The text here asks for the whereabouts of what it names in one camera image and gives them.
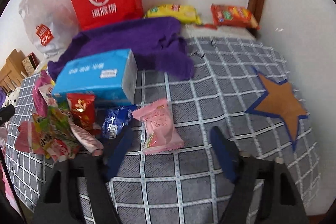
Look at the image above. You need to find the pink white candy packet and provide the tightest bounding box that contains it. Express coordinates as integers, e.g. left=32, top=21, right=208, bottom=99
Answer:
left=14, top=120, right=104, bottom=162

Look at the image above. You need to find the green snack packet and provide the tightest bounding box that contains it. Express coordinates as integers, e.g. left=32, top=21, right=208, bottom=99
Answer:
left=33, top=106, right=78, bottom=147

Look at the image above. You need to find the blue small snack packet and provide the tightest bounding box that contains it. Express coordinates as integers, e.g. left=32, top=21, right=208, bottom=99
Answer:
left=101, top=105, right=137, bottom=139

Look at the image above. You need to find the red small snack packet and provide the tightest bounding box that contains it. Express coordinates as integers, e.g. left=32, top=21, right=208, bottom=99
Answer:
left=67, top=93, right=95, bottom=131

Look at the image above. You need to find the pink square snack packet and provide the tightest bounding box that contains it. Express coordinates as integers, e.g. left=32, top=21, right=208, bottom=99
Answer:
left=131, top=98, right=185, bottom=155

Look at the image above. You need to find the magenta large snack bag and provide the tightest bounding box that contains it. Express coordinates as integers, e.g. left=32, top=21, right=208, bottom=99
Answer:
left=33, top=70, right=58, bottom=118

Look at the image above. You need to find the grey checkered tablecloth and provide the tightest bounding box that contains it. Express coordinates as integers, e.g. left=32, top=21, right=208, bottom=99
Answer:
left=4, top=36, right=321, bottom=224

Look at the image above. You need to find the wooden chair back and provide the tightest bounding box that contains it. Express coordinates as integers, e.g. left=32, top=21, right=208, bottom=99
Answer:
left=0, top=49, right=27, bottom=94

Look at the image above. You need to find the blue tissue pack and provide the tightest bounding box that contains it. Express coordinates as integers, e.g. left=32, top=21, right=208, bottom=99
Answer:
left=52, top=49, right=138, bottom=107

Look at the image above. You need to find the patterned box with red edge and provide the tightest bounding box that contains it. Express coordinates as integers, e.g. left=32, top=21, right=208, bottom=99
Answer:
left=22, top=52, right=39, bottom=76

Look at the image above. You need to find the white plastic Miniso bag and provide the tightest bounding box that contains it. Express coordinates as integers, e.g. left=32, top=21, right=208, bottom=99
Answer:
left=18, top=0, right=79, bottom=56

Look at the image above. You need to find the purple towel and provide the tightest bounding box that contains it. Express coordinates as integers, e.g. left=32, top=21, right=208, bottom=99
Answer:
left=48, top=16, right=194, bottom=80

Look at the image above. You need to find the red chips bag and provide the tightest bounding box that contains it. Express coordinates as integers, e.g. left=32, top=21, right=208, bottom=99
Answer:
left=211, top=4, right=260, bottom=30

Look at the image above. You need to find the yellow chips bag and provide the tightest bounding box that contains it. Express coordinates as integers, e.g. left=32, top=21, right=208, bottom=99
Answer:
left=144, top=4, right=202, bottom=25

